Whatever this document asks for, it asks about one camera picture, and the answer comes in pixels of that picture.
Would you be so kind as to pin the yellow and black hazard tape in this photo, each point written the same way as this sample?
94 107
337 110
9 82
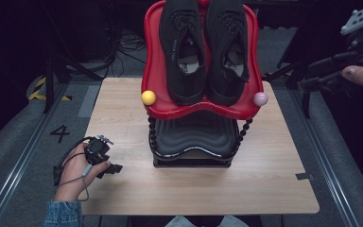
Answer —
38 91

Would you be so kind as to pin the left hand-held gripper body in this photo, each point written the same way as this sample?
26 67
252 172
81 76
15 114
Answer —
97 149

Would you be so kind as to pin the metal floor rail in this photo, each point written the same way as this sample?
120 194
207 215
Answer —
19 164
331 164

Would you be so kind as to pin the black knit sneaker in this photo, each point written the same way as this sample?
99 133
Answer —
227 85
186 82

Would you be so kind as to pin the black tripod stand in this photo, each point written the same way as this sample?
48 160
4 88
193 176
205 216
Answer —
48 82

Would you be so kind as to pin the person's left hand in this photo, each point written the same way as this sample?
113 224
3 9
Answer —
74 170

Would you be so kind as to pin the red and black shoe rack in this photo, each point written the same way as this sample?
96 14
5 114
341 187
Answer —
157 78

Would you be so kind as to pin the grey tape strip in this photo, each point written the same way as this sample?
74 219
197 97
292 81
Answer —
304 176

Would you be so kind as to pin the black metal stand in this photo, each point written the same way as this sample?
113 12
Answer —
305 101

